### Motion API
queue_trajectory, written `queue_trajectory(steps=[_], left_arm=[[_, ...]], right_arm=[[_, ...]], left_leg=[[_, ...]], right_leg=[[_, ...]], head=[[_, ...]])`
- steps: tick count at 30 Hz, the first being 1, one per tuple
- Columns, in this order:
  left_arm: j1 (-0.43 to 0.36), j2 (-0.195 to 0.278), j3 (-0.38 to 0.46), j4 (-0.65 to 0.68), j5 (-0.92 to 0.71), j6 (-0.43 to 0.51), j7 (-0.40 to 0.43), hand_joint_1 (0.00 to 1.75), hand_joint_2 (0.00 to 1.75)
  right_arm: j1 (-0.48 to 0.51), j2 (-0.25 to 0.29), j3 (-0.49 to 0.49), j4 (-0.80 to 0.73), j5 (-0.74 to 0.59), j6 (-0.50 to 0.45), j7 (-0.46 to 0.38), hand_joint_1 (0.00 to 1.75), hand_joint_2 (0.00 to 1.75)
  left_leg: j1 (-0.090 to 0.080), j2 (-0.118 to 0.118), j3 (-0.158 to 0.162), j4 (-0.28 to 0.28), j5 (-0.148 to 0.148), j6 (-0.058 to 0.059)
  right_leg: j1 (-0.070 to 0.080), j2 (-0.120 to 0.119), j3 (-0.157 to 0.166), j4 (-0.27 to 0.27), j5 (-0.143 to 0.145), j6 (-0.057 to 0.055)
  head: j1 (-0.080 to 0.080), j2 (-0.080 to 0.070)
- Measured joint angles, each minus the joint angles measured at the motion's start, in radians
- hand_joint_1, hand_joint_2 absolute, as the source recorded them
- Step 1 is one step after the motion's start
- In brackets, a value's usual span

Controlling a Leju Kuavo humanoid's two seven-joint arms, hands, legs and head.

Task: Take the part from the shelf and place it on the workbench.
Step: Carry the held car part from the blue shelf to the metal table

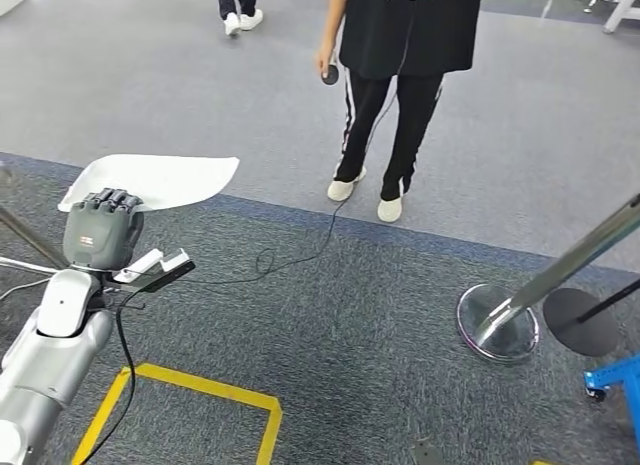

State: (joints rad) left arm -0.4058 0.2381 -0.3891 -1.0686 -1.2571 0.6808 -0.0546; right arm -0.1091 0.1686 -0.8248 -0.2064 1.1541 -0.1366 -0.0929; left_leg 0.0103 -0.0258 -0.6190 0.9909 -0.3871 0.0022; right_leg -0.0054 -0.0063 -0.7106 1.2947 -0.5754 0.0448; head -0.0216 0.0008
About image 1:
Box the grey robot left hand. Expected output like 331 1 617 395
62 188 146 272

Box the white curved plastic panel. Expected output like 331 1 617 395
57 153 241 214

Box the yellow floor tape square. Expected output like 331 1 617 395
72 362 284 465

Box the person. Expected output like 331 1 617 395
214 0 264 38
315 0 484 225

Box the black robot right foot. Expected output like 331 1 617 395
410 438 444 465

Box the chrome stanchion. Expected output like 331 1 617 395
456 193 640 365

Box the white furniture leg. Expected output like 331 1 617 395
602 0 640 34

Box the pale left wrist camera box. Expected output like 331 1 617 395
113 247 192 284

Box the black camera bracket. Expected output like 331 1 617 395
102 259 197 298

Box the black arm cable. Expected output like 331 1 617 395
77 289 146 465

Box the thin black floor cable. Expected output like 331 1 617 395
187 77 401 288

